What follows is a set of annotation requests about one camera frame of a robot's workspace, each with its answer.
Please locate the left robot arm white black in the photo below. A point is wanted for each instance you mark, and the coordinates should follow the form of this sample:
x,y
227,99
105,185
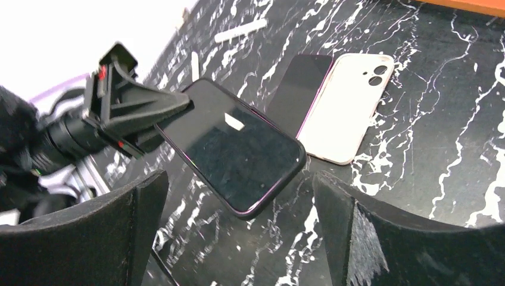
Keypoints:
x,y
20,188

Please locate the beige phone case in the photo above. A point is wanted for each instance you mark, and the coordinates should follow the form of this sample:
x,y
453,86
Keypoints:
x,y
343,111

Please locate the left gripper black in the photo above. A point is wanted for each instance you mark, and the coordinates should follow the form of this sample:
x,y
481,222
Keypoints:
x,y
115,112

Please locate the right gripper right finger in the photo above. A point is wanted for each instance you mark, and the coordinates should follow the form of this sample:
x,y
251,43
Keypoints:
x,y
370,242

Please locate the orange wooden shelf rack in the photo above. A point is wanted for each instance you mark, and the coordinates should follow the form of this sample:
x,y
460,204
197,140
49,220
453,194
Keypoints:
x,y
488,7

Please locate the white marker pen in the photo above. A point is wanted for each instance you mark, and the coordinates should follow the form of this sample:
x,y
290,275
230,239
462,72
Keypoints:
x,y
240,30

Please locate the purple tipped marker pen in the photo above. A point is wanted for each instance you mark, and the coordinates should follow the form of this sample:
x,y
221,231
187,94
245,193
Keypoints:
x,y
195,69

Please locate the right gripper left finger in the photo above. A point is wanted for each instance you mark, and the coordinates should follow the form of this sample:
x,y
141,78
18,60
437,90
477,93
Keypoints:
x,y
103,241

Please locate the phone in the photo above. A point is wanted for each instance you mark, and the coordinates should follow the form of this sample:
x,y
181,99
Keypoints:
x,y
233,148
297,91

